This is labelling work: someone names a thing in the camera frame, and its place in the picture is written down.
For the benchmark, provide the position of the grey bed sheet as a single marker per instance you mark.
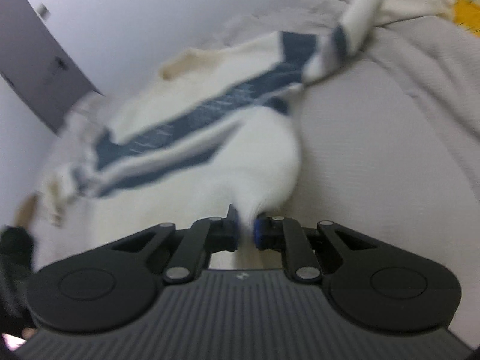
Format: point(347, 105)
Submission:
point(390, 148)

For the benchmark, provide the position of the white wall socket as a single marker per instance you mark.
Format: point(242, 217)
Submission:
point(43, 11)

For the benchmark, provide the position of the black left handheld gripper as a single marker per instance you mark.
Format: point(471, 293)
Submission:
point(17, 247)

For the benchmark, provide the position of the yellow patterned cloth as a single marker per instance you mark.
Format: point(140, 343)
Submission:
point(461, 5)

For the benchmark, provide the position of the grey wall cabinet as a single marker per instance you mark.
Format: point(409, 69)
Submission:
point(36, 66)

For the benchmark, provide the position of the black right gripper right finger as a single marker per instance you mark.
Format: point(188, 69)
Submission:
point(326, 254)

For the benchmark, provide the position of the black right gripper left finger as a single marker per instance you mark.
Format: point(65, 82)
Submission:
point(178, 256)

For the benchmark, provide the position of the white navy striped fleece sweater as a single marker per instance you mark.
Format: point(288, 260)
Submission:
point(213, 128)

